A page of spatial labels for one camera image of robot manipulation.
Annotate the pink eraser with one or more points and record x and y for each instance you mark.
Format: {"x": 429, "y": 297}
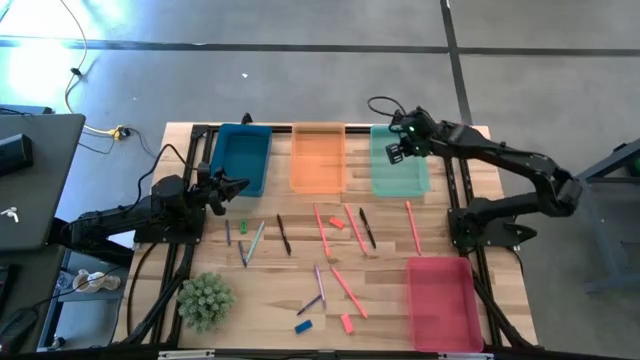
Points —
{"x": 347, "y": 323}

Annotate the orange plastic bin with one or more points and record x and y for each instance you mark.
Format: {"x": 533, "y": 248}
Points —
{"x": 317, "y": 160}

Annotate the grey metal table frame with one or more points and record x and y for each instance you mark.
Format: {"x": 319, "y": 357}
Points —
{"x": 595, "y": 230}

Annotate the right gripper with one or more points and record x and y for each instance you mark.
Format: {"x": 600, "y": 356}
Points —
{"x": 415, "y": 132}

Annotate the white rounded object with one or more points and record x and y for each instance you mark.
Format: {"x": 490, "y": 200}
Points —
{"x": 95, "y": 281}

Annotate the teal plastic bin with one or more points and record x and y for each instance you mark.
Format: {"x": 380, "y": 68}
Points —
{"x": 400, "y": 180}

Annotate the small green artificial plant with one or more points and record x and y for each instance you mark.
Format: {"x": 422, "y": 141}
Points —
{"x": 205, "y": 300}

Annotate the yellow power plug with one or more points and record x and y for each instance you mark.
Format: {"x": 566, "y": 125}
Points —
{"x": 117, "y": 133}

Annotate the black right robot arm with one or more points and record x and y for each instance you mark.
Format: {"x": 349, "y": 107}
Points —
{"x": 500, "y": 150}

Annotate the blue plastic bin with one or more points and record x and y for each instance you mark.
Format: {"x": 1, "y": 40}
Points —
{"x": 242, "y": 160}

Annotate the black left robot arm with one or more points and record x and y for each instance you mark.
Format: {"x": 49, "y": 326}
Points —
{"x": 125, "y": 217}

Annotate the black side desk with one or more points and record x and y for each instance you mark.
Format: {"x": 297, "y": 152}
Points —
{"x": 30, "y": 280}

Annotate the orange eraser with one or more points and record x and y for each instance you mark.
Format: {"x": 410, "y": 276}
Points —
{"x": 336, "y": 222}

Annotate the purple translucent pen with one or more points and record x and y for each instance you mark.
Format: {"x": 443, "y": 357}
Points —
{"x": 320, "y": 286}

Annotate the black table clamp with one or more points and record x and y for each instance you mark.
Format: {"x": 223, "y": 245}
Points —
{"x": 246, "y": 119}

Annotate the pink plastic bin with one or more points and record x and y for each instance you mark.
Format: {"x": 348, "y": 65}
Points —
{"x": 442, "y": 305}

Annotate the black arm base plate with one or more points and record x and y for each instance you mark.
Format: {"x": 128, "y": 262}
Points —
{"x": 492, "y": 235}
{"x": 170, "y": 235}

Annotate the grey laptop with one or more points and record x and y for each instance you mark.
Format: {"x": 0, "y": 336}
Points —
{"x": 35, "y": 200}

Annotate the blue eraser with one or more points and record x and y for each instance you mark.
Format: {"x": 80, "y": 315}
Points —
{"x": 303, "y": 326}

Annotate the pink pencil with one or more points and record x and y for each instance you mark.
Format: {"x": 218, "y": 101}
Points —
{"x": 355, "y": 229}
{"x": 413, "y": 227}
{"x": 322, "y": 230}
{"x": 349, "y": 292}

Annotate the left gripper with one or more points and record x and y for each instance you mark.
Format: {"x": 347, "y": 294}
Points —
{"x": 207, "y": 185}

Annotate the green eraser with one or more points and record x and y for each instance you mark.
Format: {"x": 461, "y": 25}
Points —
{"x": 243, "y": 226}

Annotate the black box device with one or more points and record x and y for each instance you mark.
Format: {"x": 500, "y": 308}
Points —
{"x": 15, "y": 152}

